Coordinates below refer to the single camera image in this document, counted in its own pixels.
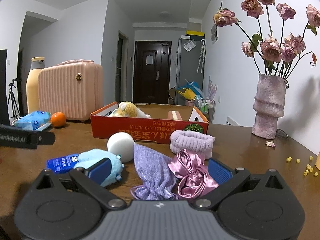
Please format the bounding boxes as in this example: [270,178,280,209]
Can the light blue plush toy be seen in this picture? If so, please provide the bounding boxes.
[74,148,124,187]

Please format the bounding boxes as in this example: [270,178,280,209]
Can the pink satin scrunchie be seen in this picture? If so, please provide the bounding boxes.
[168,150,219,200]

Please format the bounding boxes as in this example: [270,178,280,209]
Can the purple knit cloth pouch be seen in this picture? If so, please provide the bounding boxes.
[131,144,178,200]

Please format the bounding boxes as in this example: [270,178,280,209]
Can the yellow white plush toy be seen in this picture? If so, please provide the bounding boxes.
[110,101,151,118]

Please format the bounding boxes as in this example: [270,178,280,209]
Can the blue wet wipes pack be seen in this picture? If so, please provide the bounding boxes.
[12,111,51,131]

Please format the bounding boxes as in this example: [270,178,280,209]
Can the white foam cylinder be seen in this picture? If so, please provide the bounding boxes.
[107,132,135,163]

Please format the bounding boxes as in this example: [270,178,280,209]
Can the blue small packet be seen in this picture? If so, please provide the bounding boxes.
[46,154,79,174]

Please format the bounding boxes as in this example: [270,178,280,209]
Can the lilac fluffy headband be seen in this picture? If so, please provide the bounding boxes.
[170,130,215,159]

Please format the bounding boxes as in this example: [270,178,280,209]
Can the orange fruit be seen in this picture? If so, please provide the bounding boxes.
[50,112,66,128]

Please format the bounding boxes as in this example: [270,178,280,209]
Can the fallen pink petal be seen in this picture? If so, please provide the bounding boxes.
[265,141,276,147]

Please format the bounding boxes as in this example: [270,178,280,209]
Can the red cardboard box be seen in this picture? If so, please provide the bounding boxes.
[90,102,209,144]

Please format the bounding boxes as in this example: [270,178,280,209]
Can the yellow grey bottle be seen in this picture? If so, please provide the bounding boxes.
[26,57,45,113]

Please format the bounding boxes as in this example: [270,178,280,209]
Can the pink ribbed suitcase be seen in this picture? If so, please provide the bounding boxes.
[39,59,104,121]

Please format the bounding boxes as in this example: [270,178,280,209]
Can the purple textured vase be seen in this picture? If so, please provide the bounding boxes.
[252,74,286,140]

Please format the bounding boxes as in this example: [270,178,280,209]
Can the yellow blue bags pile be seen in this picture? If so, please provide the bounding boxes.
[176,81,204,101]

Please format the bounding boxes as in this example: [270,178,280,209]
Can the grey refrigerator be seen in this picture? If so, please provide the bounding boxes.
[175,36,204,89]

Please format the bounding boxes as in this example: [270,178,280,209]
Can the dark entrance door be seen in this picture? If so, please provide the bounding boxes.
[133,41,171,104]

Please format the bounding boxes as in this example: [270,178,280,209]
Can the dried pink roses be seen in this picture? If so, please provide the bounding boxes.
[213,0,319,80]

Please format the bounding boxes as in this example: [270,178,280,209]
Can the yellow box on refrigerator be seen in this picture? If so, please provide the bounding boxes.
[186,30,205,41]

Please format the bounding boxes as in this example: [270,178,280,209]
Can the black camera tripod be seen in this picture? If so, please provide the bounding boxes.
[7,78,20,120]

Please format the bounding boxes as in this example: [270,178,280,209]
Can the wire trolley with bottles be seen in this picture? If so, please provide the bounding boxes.
[194,95,215,123]

